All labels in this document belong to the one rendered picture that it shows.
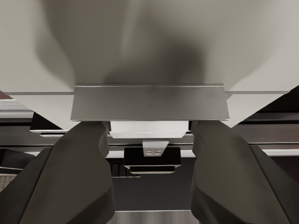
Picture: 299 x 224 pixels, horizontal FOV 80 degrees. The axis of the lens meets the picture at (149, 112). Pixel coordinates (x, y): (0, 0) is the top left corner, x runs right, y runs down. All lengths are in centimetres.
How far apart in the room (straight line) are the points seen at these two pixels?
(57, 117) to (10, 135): 39
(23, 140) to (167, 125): 42
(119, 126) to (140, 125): 2
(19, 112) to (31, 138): 25
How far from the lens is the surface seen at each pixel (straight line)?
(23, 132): 54
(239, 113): 17
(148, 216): 21
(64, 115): 17
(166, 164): 39
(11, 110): 28
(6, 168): 52
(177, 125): 18
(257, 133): 52
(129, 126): 18
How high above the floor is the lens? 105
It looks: 21 degrees down
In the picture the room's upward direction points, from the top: 179 degrees clockwise
